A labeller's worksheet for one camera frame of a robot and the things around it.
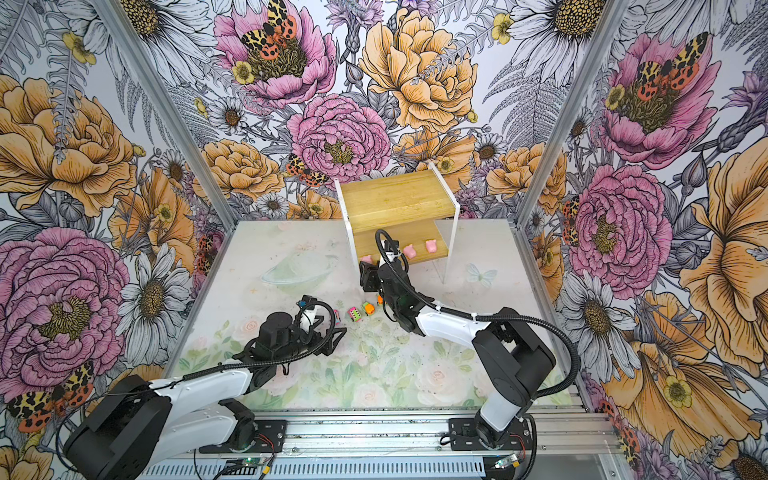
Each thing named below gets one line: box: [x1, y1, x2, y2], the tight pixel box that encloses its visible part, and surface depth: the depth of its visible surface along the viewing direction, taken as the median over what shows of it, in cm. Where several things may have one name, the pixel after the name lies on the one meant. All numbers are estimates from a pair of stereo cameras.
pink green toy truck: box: [348, 306, 363, 323], surface depth 95 cm
